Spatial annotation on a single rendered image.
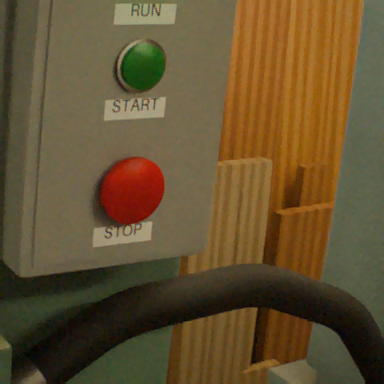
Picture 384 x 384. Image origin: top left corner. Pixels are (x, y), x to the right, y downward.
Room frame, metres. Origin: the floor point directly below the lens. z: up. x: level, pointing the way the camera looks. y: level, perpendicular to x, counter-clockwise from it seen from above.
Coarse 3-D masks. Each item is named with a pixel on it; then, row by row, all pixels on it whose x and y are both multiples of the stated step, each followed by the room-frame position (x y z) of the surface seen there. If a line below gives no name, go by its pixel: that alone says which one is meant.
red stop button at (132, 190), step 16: (128, 160) 0.44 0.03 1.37; (144, 160) 0.44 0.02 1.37; (112, 176) 0.43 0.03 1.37; (128, 176) 0.43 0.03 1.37; (144, 176) 0.44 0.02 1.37; (160, 176) 0.44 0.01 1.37; (112, 192) 0.43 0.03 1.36; (128, 192) 0.43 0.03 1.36; (144, 192) 0.44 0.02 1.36; (160, 192) 0.44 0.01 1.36; (112, 208) 0.43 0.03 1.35; (128, 208) 0.43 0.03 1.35; (144, 208) 0.44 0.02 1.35
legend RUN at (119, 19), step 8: (120, 8) 0.44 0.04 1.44; (128, 8) 0.44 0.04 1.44; (136, 8) 0.44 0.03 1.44; (144, 8) 0.44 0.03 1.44; (152, 8) 0.45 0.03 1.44; (160, 8) 0.45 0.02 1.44; (168, 8) 0.45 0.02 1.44; (120, 16) 0.44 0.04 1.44; (128, 16) 0.44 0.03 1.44; (136, 16) 0.44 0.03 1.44; (144, 16) 0.44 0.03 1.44; (152, 16) 0.45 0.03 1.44; (160, 16) 0.45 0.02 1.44; (168, 16) 0.45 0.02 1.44; (120, 24) 0.44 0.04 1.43; (128, 24) 0.44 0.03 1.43; (136, 24) 0.44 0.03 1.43; (144, 24) 0.44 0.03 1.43; (152, 24) 0.45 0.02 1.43
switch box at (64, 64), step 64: (0, 0) 0.45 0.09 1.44; (64, 0) 0.42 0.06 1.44; (128, 0) 0.44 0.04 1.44; (192, 0) 0.46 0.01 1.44; (0, 64) 0.44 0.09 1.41; (64, 64) 0.42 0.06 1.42; (192, 64) 0.46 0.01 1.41; (0, 128) 0.44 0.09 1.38; (64, 128) 0.43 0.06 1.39; (128, 128) 0.44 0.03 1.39; (192, 128) 0.46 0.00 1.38; (0, 192) 0.44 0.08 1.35; (64, 192) 0.43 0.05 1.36; (192, 192) 0.46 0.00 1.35; (0, 256) 0.43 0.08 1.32; (64, 256) 0.43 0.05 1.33; (128, 256) 0.45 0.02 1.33
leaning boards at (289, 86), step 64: (256, 0) 2.10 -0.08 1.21; (320, 0) 2.30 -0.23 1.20; (256, 64) 2.11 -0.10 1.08; (320, 64) 2.30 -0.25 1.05; (256, 128) 2.11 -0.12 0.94; (320, 128) 2.31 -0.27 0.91; (256, 192) 1.98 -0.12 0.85; (320, 192) 2.22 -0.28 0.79; (192, 256) 1.88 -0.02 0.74; (256, 256) 1.98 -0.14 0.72; (320, 256) 2.13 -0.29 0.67; (192, 320) 1.89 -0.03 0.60; (256, 320) 2.13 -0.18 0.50
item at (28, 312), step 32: (0, 288) 0.48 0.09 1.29; (32, 288) 0.49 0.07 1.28; (64, 288) 0.50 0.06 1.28; (96, 288) 0.51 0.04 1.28; (128, 288) 0.52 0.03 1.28; (0, 320) 0.48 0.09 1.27; (32, 320) 0.49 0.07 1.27; (64, 320) 0.50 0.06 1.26; (128, 352) 0.52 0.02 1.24; (160, 352) 0.53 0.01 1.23
